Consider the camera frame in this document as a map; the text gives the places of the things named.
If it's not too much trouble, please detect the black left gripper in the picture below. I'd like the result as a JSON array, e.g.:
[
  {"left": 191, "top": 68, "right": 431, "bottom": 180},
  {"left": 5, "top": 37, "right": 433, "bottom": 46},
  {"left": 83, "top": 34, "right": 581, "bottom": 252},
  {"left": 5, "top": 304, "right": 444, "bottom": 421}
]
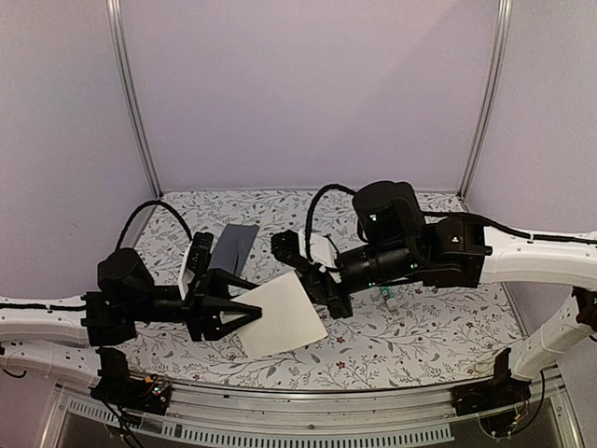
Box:
[{"left": 126, "top": 269, "right": 265, "bottom": 343}]

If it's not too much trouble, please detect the beige lined letter paper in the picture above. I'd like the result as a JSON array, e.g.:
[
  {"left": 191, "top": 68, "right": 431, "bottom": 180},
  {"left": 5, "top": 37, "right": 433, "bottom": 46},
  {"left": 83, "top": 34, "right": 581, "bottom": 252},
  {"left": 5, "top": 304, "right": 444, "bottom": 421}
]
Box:
[{"left": 235, "top": 272, "right": 327, "bottom": 359}]

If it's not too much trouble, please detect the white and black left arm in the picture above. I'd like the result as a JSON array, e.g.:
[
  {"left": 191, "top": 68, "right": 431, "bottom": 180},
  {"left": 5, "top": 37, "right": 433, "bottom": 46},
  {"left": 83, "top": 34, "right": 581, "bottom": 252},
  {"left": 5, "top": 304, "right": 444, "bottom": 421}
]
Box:
[{"left": 1, "top": 248, "right": 262, "bottom": 405}]

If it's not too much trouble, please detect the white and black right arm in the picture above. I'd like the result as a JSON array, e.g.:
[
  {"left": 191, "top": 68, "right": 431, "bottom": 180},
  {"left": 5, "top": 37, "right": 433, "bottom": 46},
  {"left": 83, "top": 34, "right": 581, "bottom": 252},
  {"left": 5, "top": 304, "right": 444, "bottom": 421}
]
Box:
[{"left": 298, "top": 180, "right": 596, "bottom": 407}]

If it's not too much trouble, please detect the grey-blue envelope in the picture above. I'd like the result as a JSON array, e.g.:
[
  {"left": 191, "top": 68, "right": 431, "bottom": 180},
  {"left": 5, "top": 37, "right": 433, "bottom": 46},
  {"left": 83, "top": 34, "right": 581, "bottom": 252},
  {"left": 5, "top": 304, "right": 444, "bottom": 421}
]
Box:
[{"left": 209, "top": 224, "right": 259, "bottom": 276}]

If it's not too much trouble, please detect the green glue stick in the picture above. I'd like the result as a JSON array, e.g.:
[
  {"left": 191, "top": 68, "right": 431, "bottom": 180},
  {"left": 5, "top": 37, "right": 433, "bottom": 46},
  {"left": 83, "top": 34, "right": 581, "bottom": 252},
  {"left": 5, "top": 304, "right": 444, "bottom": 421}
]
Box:
[{"left": 380, "top": 287, "right": 399, "bottom": 312}]

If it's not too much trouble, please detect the floral patterned table mat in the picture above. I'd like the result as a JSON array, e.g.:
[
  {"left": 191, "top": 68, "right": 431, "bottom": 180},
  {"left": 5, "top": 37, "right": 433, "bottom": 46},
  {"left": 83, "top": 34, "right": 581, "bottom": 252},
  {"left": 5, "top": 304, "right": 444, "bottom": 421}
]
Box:
[{"left": 122, "top": 189, "right": 522, "bottom": 390}]

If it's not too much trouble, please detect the black right camera cable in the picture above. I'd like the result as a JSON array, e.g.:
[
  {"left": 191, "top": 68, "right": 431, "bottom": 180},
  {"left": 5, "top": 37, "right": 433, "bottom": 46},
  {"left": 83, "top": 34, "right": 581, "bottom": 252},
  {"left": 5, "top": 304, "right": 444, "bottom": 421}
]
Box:
[{"left": 305, "top": 183, "right": 360, "bottom": 262}]

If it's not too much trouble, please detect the black camera cable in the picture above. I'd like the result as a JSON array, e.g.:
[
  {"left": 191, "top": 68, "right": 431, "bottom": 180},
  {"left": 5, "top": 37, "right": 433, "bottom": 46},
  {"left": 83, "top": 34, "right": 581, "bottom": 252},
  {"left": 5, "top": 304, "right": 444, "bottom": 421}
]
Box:
[
  {"left": 114, "top": 199, "right": 195, "bottom": 256},
  {"left": 305, "top": 183, "right": 360, "bottom": 262}
]

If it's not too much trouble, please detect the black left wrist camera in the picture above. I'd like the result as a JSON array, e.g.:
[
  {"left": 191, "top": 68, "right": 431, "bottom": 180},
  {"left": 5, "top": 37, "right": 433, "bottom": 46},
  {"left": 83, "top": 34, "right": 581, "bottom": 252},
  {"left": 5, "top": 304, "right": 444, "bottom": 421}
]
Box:
[{"left": 186, "top": 232, "right": 214, "bottom": 275}]

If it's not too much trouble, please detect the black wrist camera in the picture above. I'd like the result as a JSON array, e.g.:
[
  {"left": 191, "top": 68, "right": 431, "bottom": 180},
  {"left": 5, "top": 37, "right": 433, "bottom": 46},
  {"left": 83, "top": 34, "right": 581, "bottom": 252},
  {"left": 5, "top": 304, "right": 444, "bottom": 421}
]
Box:
[
  {"left": 271, "top": 230, "right": 311, "bottom": 273},
  {"left": 186, "top": 232, "right": 214, "bottom": 275}
]

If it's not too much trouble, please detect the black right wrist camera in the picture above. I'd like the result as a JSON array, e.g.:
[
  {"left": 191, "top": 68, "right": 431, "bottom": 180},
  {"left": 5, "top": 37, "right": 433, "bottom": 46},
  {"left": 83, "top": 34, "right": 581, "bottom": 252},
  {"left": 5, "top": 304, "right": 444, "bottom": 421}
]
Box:
[{"left": 271, "top": 230, "right": 311, "bottom": 273}]

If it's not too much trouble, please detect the aluminium slotted front rail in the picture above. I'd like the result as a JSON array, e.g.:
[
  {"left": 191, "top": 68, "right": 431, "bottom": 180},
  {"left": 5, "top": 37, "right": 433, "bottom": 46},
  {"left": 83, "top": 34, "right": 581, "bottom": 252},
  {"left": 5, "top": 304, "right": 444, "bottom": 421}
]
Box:
[{"left": 39, "top": 382, "right": 584, "bottom": 448}]

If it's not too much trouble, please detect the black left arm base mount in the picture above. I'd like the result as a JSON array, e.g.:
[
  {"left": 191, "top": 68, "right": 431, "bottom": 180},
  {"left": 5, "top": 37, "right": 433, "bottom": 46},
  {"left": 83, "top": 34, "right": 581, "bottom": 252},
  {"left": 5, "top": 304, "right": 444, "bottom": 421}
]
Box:
[{"left": 90, "top": 375, "right": 172, "bottom": 415}]

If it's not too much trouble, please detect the black left camera cable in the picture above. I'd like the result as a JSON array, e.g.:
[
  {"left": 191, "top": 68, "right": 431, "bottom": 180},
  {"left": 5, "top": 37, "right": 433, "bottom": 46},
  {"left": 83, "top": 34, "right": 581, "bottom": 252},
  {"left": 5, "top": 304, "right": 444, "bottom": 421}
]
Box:
[{"left": 114, "top": 199, "right": 195, "bottom": 256}]

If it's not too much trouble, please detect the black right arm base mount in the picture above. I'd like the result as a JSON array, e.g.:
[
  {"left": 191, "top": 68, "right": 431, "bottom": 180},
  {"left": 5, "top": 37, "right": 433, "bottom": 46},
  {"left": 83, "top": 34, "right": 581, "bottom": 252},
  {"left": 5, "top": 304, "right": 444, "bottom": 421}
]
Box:
[{"left": 451, "top": 348, "right": 531, "bottom": 416}]

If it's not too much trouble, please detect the left aluminium frame post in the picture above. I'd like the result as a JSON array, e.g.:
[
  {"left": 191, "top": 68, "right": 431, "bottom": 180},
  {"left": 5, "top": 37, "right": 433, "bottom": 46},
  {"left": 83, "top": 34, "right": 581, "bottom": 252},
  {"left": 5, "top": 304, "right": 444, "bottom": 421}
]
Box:
[{"left": 105, "top": 0, "right": 163, "bottom": 198}]

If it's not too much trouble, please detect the aluminium frame post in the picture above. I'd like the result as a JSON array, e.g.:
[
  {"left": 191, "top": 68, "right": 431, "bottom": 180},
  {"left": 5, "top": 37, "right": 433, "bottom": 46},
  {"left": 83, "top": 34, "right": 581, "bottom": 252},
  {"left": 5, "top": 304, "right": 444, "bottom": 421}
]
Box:
[
  {"left": 457, "top": 0, "right": 513, "bottom": 203},
  {"left": 105, "top": 0, "right": 163, "bottom": 198}
]

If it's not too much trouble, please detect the right aluminium frame post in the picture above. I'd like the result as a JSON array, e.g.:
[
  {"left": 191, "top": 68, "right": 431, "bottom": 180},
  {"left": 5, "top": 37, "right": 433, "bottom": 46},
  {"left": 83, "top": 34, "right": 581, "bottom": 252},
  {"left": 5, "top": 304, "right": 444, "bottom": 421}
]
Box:
[{"left": 457, "top": 0, "right": 513, "bottom": 203}]

